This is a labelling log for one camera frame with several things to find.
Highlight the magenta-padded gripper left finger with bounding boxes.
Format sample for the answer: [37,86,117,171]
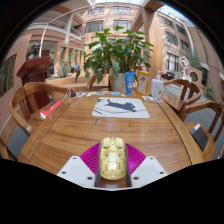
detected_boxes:
[56,142,102,188]

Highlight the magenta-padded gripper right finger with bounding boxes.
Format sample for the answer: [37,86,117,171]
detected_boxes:
[124,142,169,188]

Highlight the yellow computer mouse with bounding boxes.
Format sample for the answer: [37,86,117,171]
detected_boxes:
[98,136,128,181]

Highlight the white mouse pad, dark print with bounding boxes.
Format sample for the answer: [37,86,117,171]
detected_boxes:
[91,96,151,119]

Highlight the black notebook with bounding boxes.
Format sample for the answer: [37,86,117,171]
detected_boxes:
[189,123,209,152]

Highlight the wooden round-back chair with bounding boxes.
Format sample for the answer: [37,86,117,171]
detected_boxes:
[85,73,111,92]
[0,136,18,161]
[178,100,224,163]
[162,78,205,113]
[8,81,73,136]

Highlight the red and white packet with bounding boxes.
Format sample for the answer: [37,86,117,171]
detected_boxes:
[39,99,64,120]

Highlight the small white wrapper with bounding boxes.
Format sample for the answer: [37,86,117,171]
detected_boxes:
[141,95,156,102]

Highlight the white pump bottle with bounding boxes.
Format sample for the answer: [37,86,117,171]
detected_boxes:
[149,74,164,100]

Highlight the yellow bottle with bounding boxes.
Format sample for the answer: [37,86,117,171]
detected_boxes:
[136,65,151,97]

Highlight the blue tube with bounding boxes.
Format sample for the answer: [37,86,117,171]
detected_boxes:
[125,71,136,96]

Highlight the yellow flowering plant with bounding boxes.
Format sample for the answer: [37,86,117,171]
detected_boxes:
[206,84,215,99]

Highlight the white abstract sculpture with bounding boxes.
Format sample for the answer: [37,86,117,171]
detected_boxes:
[178,55,191,79]

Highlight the green plant in white pot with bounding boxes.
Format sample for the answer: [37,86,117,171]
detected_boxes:
[74,25,155,94]

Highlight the dark bust statue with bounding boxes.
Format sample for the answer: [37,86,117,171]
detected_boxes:
[27,40,42,61]

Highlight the dark red wooden pedestal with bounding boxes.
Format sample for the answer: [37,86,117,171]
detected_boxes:
[16,55,52,111]

